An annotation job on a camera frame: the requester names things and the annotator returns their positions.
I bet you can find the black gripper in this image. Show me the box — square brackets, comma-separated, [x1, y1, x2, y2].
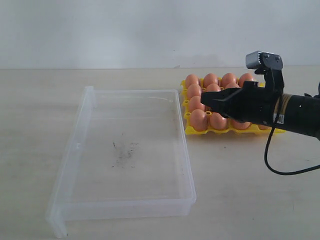
[200, 69, 284, 125]

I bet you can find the brown egg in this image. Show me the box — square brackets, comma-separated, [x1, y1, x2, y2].
[225, 82, 240, 89]
[186, 83, 202, 100]
[189, 109, 208, 132]
[258, 124, 270, 131]
[205, 83, 221, 92]
[188, 95, 206, 113]
[209, 112, 228, 130]
[230, 119, 251, 131]

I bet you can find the brown egg packed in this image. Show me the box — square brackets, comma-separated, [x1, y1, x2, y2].
[203, 73, 219, 88]
[237, 72, 255, 87]
[185, 74, 201, 88]
[220, 72, 237, 88]

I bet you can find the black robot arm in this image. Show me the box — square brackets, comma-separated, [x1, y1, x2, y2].
[200, 69, 320, 138]

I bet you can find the yellow plastic egg tray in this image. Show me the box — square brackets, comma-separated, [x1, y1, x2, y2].
[180, 80, 272, 135]

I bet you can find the clear plastic bin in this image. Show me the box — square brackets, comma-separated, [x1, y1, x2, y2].
[46, 86, 197, 239]

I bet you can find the black camera cable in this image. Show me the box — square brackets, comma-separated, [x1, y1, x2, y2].
[264, 82, 320, 175]

